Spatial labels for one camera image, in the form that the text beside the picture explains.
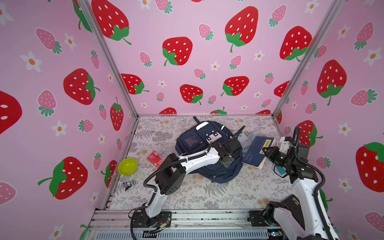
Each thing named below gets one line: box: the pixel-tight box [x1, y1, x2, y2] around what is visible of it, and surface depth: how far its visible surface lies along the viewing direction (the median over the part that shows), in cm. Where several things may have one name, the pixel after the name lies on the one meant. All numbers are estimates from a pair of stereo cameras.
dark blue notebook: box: [241, 136, 276, 170], surface depth 81 cm
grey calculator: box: [237, 132, 252, 148], surface depth 106 cm
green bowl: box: [118, 158, 138, 176], surface depth 92 cm
